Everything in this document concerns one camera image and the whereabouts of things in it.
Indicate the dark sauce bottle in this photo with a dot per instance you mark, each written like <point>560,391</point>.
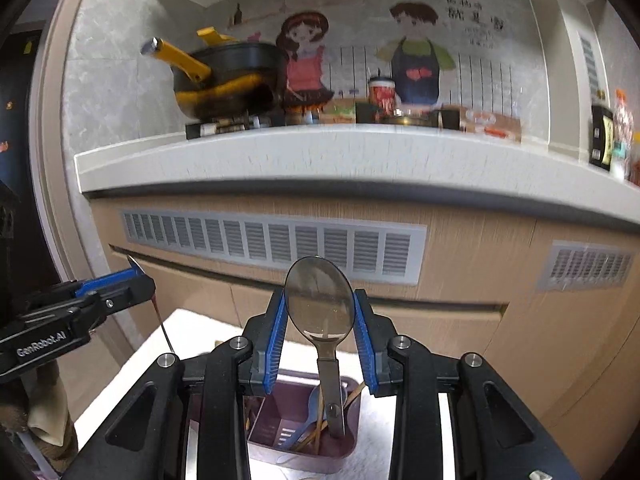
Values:
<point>601,135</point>

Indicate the narrow wall vent grille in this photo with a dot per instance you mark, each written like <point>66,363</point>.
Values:
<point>588,62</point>

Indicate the wooden kitchen cabinet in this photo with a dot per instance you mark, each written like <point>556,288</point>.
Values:
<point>500,350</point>

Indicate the red printed cup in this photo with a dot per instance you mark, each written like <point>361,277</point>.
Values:
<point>381,92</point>

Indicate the white stone countertop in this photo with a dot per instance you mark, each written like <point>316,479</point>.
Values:
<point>300,155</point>

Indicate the large grey vent grille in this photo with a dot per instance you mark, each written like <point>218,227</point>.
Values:
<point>270,242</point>

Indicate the blue slotted spatula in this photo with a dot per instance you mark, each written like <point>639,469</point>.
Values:
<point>290,435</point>

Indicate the white textured towel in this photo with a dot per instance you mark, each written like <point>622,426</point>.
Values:
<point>200,330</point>

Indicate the cartoon wall poster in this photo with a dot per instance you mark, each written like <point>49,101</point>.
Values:
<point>350,35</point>

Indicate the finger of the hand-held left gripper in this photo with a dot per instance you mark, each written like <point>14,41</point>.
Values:
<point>130,294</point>
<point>112,280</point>

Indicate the gas stove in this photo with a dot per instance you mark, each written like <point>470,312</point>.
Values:
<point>230,125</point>

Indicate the clear bottle orange cap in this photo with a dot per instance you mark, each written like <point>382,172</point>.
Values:
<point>622,135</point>

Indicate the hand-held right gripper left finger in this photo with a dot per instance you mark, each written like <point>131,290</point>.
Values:
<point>277,345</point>

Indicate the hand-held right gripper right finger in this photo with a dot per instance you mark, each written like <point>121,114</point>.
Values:
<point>364,345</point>

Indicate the small grey vent grille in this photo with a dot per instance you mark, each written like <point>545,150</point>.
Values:
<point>587,265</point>

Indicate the metal spoon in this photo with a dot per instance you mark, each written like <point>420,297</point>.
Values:
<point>320,295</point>

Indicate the wooden chopstick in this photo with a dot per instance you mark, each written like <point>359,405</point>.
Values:
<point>249,412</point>

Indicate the purple plastic utensil holder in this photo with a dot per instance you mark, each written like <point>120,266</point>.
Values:
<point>300,460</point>

